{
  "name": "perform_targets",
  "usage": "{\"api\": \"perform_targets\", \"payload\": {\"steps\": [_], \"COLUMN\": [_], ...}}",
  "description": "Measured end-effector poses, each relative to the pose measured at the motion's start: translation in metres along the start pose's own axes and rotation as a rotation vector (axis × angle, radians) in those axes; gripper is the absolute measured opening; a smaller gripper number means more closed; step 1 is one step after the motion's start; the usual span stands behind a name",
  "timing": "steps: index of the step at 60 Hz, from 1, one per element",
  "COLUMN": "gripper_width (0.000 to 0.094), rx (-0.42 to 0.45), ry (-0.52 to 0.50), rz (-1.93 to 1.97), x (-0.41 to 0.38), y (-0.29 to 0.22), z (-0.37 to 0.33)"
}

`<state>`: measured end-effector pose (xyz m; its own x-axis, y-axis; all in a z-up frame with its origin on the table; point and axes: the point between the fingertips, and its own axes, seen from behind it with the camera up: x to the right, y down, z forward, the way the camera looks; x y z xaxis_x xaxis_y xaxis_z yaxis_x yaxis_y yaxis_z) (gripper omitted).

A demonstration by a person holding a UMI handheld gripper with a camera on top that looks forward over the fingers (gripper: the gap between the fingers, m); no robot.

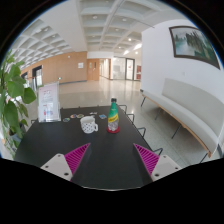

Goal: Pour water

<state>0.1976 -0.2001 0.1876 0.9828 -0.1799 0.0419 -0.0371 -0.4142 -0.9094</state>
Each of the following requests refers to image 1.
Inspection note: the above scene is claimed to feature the dark framed landscape picture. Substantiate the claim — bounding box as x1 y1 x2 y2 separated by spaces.
168 25 222 70

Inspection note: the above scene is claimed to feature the long white bench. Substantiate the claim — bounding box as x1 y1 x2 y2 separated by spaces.
139 78 224 158

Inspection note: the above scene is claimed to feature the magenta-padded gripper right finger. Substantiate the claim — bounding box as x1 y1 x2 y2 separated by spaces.
133 143 183 183

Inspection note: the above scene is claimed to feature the glass entrance door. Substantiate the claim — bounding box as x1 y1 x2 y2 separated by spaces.
111 57 136 81

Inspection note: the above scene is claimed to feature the white polka dot mug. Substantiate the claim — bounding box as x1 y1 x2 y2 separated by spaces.
79 115 99 135

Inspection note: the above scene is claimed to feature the green plastic drink bottle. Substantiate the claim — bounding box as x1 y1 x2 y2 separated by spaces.
106 97 121 134

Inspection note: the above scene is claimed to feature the clear acrylic sign holder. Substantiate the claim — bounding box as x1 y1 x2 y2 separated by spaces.
37 81 62 124

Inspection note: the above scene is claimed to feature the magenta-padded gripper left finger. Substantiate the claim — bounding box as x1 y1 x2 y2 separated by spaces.
40 142 92 182

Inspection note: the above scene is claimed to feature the flat round red coaster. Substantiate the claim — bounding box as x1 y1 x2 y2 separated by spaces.
106 125 121 135

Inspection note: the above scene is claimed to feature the potted green leafy plant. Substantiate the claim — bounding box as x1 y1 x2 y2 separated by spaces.
0 49 38 159

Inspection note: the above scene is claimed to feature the ceiling lights group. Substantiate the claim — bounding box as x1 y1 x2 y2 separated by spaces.
33 13 144 56

